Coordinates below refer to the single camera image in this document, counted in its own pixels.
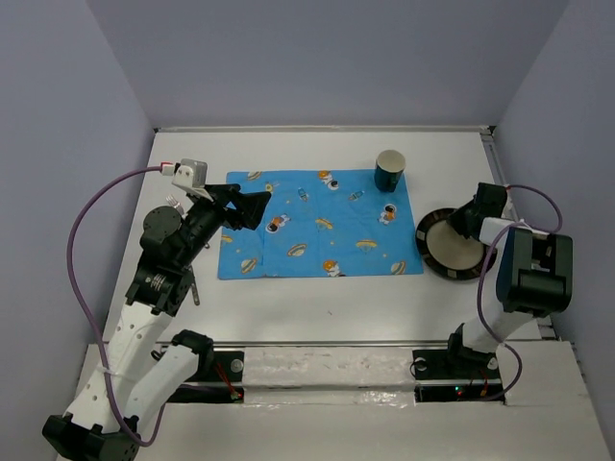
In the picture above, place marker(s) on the silver fork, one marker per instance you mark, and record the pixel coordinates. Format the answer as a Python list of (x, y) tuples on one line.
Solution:
[(172, 201)]

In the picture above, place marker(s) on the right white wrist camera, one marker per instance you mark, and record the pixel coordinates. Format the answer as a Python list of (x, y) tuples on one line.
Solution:
[(508, 212)]

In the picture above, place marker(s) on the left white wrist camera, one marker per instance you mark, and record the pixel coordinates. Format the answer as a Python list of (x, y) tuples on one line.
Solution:
[(189, 175)]

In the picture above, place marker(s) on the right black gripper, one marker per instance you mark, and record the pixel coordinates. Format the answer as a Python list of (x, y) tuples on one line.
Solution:
[(455, 218)]

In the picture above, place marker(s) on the teal cup cream inside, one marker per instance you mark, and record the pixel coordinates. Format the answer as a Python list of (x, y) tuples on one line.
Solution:
[(389, 168)]

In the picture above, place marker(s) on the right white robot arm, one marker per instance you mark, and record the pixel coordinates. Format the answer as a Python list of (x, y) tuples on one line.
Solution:
[(534, 279)]

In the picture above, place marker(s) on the blue space-print cloth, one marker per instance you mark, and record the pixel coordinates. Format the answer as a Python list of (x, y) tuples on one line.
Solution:
[(322, 224)]

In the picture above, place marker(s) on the black rimmed cream plate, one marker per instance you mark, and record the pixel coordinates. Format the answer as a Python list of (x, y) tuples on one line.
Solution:
[(449, 254)]

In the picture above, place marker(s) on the silver knife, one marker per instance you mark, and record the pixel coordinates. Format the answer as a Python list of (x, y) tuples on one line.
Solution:
[(194, 289)]

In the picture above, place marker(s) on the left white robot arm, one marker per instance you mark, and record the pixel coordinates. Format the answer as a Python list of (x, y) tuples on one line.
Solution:
[(126, 393)]

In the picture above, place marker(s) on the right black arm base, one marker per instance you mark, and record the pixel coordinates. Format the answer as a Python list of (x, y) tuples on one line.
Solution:
[(456, 374)]

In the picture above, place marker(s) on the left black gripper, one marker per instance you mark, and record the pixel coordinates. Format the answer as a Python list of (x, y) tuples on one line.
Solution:
[(249, 206)]

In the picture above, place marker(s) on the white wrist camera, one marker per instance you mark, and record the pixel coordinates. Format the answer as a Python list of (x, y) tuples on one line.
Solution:
[(189, 175), (508, 212)]

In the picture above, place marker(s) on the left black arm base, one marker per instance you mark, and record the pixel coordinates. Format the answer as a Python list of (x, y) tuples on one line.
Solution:
[(218, 383)]

